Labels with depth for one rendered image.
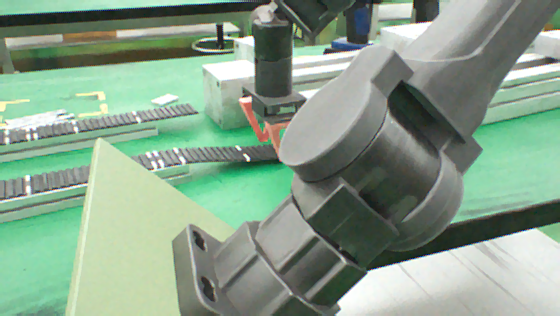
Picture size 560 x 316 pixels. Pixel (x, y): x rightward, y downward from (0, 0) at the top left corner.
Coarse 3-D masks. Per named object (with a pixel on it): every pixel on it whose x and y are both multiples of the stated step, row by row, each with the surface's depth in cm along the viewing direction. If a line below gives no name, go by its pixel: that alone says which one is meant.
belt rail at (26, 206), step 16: (160, 176) 72; (176, 176) 73; (48, 192) 66; (64, 192) 67; (80, 192) 67; (0, 208) 64; (16, 208) 65; (32, 208) 66; (48, 208) 66; (64, 208) 67
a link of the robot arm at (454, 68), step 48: (480, 0) 33; (528, 0) 32; (384, 48) 32; (432, 48) 33; (480, 48) 32; (336, 96) 32; (384, 96) 31; (432, 96) 31; (480, 96) 33; (288, 144) 33; (336, 144) 29; (432, 192) 32
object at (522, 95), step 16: (528, 64) 103; (544, 64) 105; (512, 80) 92; (528, 80) 94; (544, 80) 98; (496, 96) 92; (512, 96) 94; (528, 96) 96; (544, 96) 98; (496, 112) 94; (512, 112) 96; (528, 112) 98
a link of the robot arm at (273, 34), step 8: (264, 16) 73; (272, 16) 71; (280, 16) 74; (256, 24) 71; (264, 24) 70; (272, 24) 70; (280, 24) 70; (288, 24) 70; (256, 32) 71; (264, 32) 70; (272, 32) 70; (280, 32) 70; (288, 32) 71; (256, 40) 72; (264, 40) 71; (272, 40) 70; (280, 40) 71; (288, 40) 71; (256, 48) 72; (264, 48) 71; (272, 48) 71; (280, 48) 71; (288, 48) 72; (256, 56) 73; (264, 56) 72; (272, 56) 71; (280, 56) 72; (288, 56) 72
